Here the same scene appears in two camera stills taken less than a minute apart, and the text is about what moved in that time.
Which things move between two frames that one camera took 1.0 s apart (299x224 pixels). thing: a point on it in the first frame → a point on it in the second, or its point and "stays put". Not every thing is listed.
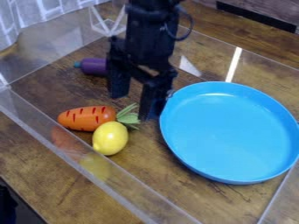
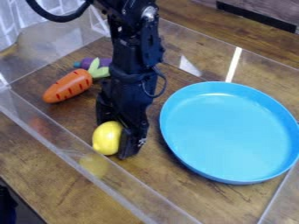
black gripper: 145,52 → 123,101
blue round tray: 230,131 stays put
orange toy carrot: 82,118 → 74,82
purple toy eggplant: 94,66 stays put
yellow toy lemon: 110,137 stays put
